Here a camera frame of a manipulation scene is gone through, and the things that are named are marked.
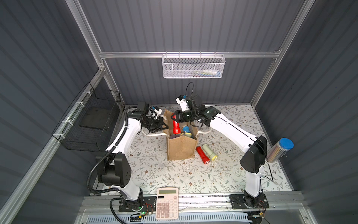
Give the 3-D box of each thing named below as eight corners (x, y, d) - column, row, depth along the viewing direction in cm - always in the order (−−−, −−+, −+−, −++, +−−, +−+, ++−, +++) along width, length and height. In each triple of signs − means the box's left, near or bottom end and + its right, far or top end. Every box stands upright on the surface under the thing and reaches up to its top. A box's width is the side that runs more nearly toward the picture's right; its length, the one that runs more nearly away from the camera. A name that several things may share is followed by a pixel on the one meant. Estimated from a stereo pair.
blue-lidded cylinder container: (266, 162, 90) (283, 148, 75) (262, 153, 94) (278, 137, 79) (277, 162, 90) (296, 148, 74) (272, 153, 94) (290, 137, 79)
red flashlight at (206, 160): (205, 164, 89) (205, 162, 87) (195, 149, 96) (195, 147, 94) (209, 162, 90) (210, 160, 88) (199, 147, 97) (200, 145, 95)
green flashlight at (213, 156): (211, 161, 91) (212, 159, 88) (202, 147, 98) (202, 144, 94) (216, 159, 92) (217, 156, 89) (207, 144, 99) (207, 142, 96)
